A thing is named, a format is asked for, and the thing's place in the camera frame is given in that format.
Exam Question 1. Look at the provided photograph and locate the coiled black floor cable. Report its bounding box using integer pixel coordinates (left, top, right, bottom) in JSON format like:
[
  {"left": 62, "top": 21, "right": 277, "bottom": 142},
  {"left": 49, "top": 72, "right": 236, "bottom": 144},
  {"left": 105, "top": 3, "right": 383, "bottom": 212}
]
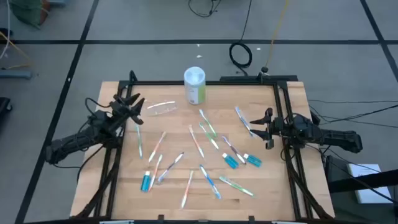
[{"left": 229, "top": 0, "right": 253, "bottom": 77}]

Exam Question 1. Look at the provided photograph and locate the teal toothpaste tube white cap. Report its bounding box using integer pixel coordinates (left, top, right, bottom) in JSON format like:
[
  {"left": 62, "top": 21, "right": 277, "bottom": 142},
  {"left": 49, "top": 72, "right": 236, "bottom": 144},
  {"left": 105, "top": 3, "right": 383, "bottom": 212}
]
[
  {"left": 243, "top": 152, "right": 263, "bottom": 168},
  {"left": 140, "top": 170, "right": 151, "bottom": 192},
  {"left": 221, "top": 152, "right": 239, "bottom": 170}
]

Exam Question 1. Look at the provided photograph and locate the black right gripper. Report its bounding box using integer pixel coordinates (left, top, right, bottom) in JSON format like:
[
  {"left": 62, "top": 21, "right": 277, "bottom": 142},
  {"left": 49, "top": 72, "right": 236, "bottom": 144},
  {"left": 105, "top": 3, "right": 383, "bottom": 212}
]
[{"left": 249, "top": 108, "right": 285, "bottom": 150}]

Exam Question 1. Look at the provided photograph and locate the blue white toothbrush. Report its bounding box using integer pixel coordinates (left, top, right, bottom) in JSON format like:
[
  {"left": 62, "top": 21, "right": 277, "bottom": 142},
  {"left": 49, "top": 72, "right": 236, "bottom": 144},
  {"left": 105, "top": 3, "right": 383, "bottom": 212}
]
[
  {"left": 234, "top": 106, "right": 256, "bottom": 137},
  {"left": 199, "top": 164, "right": 222, "bottom": 200}
]

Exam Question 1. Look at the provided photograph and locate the thin yellow floor cable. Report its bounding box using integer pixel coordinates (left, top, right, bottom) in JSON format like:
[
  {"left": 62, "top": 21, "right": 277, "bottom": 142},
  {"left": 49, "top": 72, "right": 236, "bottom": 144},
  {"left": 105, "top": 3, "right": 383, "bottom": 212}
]
[{"left": 0, "top": 30, "right": 32, "bottom": 70}]

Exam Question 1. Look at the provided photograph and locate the white booklet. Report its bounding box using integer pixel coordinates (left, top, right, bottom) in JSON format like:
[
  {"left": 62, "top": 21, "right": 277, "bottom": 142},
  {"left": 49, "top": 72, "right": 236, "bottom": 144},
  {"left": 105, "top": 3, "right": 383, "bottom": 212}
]
[{"left": 347, "top": 164, "right": 393, "bottom": 205}]

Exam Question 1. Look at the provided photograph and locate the thin black floor cable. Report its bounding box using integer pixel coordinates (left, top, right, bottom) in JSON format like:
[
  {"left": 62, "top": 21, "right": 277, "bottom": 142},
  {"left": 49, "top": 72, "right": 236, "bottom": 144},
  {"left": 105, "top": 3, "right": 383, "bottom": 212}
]
[
  {"left": 320, "top": 105, "right": 398, "bottom": 123},
  {"left": 326, "top": 119, "right": 398, "bottom": 129}
]

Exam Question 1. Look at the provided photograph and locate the black floor object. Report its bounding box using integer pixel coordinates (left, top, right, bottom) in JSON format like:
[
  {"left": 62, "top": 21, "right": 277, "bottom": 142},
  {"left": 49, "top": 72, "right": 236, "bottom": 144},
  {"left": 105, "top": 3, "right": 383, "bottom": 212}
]
[{"left": 0, "top": 96, "right": 13, "bottom": 125}]

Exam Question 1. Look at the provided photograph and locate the clear acrylic organizer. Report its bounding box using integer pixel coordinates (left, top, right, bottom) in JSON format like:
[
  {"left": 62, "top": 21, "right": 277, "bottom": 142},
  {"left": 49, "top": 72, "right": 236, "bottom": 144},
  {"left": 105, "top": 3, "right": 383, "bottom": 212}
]
[{"left": 145, "top": 100, "right": 178, "bottom": 116}]

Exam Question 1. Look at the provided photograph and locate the white wipes canister green label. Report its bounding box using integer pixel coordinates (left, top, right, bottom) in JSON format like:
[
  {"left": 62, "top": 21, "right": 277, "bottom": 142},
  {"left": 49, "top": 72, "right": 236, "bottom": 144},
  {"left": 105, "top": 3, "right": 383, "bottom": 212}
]
[{"left": 183, "top": 66, "right": 206, "bottom": 105}]

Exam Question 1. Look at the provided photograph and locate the looped black floor cable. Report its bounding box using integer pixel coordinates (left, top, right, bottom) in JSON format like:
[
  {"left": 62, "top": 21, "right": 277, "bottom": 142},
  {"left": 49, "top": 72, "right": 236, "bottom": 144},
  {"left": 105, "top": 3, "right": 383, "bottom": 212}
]
[{"left": 188, "top": 0, "right": 222, "bottom": 18}]

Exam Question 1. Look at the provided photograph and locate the white floor cable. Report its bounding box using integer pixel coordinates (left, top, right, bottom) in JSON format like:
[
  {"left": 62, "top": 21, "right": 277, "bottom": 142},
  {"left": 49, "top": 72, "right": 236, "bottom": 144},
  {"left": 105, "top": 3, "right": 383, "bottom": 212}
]
[{"left": 0, "top": 0, "right": 12, "bottom": 60}]

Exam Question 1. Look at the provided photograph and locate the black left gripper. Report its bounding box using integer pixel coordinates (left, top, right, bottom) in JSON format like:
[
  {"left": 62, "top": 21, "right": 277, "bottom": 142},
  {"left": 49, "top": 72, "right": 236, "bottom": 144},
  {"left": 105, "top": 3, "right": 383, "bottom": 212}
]
[{"left": 109, "top": 93, "right": 146, "bottom": 126}]

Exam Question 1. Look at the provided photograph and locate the black floor box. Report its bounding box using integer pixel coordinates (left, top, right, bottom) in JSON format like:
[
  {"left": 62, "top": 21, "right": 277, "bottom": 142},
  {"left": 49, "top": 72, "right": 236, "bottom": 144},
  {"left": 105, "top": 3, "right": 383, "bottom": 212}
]
[{"left": 325, "top": 154, "right": 354, "bottom": 187}]

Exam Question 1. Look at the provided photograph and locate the green bundle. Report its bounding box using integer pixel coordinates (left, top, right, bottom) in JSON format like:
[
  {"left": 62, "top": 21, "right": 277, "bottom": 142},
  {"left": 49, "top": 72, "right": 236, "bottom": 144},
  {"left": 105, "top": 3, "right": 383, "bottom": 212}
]
[{"left": 8, "top": 0, "right": 50, "bottom": 30}]

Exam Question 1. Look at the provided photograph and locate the black arm base cable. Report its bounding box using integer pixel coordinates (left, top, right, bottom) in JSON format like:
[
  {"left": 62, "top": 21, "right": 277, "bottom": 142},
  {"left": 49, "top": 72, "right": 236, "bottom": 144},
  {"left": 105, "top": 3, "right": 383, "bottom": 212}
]
[{"left": 76, "top": 144, "right": 105, "bottom": 184}]

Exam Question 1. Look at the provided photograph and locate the yellow hanging cable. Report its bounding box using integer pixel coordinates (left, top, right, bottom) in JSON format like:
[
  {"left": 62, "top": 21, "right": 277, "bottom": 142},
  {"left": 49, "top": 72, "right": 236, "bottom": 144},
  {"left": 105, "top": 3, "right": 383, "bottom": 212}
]
[{"left": 264, "top": 0, "right": 290, "bottom": 68}]

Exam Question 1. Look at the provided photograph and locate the green white toothbrush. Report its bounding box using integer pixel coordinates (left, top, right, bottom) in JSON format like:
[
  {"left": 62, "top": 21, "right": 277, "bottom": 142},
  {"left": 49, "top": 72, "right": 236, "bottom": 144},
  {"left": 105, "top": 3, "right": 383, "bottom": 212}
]
[
  {"left": 198, "top": 109, "right": 218, "bottom": 138},
  {"left": 219, "top": 175, "right": 255, "bottom": 197},
  {"left": 198, "top": 122, "right": 220, "bottom": 151},
  {"left": 134, "top": 124, "right": 144, "bottom": 159}
]

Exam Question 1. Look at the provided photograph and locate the grey floor bar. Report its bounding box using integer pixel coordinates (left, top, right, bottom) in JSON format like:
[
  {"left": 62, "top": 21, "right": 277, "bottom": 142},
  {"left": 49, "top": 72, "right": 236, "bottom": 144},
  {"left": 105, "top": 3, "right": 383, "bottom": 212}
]
[{"left": 0, "top": 68, "right": 33, "bottom": 80}]

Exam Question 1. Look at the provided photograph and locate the black beam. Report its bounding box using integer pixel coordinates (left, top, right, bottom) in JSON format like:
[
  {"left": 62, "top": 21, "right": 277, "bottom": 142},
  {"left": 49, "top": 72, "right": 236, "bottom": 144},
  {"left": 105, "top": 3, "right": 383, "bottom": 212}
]
[{"left": 328, "top": 169, "right": 398, "bottom": 194}]

